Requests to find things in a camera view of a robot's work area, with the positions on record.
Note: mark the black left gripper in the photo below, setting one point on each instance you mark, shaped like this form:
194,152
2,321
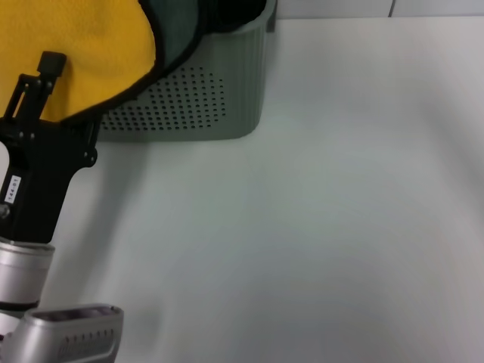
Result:
38,181

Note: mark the yellow and grey towel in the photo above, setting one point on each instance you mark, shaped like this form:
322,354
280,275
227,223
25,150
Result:
94,45

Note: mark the white and silver left arm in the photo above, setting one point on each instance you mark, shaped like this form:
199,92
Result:
22,272

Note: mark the grey-green perforated storage box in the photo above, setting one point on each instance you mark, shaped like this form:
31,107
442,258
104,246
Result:
227,94

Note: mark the black cloth pile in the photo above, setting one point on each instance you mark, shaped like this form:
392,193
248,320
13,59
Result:
234,13

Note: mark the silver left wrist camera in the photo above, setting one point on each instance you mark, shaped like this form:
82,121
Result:
75,332

